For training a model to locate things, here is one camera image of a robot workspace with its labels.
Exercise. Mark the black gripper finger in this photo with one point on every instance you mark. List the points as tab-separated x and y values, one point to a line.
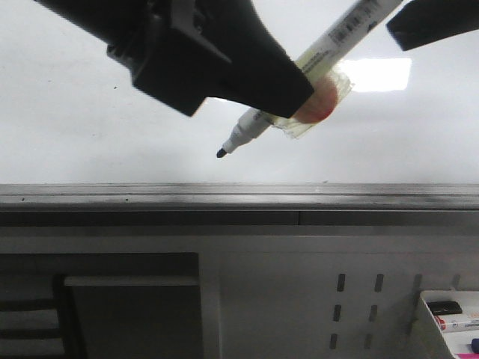
262	75
421	23

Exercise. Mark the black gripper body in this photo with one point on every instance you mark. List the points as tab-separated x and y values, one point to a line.
157	41

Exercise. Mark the dark cabinet below whiteboard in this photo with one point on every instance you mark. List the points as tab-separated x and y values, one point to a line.
101	306

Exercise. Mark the grey perforated metal panel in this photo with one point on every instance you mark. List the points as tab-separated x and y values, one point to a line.
324	296

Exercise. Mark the black capped marker in tray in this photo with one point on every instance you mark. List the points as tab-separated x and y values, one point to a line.
441	308

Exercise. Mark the red capped marker in tray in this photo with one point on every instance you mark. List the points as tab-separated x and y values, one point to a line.
449	325

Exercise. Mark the white marker tray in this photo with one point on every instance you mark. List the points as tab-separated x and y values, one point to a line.
450	335

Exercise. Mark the blue capped marker in tray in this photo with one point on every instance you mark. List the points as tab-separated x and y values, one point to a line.
475	345

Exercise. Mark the pink marker in tray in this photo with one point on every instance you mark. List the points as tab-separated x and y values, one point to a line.
467	355

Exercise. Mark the white whiteboard with aluminium frame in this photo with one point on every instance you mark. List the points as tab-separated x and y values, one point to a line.
75	135

